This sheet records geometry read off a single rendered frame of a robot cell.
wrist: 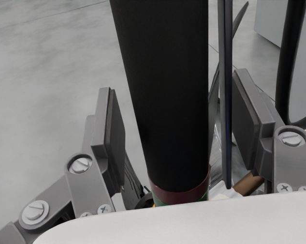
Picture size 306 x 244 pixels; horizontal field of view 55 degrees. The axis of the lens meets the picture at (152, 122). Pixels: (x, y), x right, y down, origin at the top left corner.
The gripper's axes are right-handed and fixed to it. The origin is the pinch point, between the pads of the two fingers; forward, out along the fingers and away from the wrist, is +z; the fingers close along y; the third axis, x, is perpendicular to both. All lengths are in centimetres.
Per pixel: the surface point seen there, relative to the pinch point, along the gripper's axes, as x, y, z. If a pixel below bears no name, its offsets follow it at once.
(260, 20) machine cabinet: -130, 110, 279
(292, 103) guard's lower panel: -102, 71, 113
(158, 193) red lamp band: -3.8, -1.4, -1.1
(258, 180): -11.1, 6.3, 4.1
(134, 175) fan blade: -34.5, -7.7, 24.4
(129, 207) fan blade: -53, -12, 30
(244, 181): -11.0, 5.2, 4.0
